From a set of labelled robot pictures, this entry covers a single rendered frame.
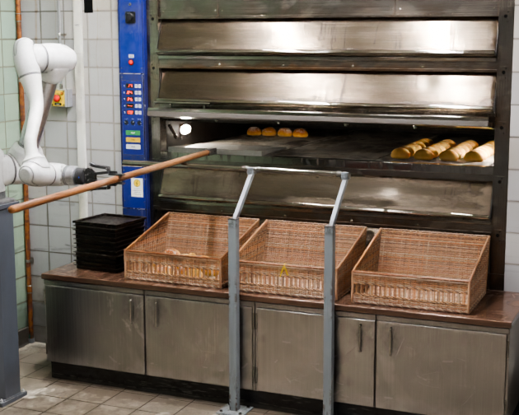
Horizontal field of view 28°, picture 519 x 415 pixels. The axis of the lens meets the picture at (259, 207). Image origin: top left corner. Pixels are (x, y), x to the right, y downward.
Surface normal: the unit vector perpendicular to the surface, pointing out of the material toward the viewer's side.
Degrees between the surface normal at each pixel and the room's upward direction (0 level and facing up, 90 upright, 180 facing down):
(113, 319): 90
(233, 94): 70
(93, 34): 90
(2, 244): 90
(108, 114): 90
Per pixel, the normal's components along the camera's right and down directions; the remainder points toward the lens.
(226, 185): -0.37, -0.19
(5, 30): 0.92, 0.07
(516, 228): -0.39, 0.15
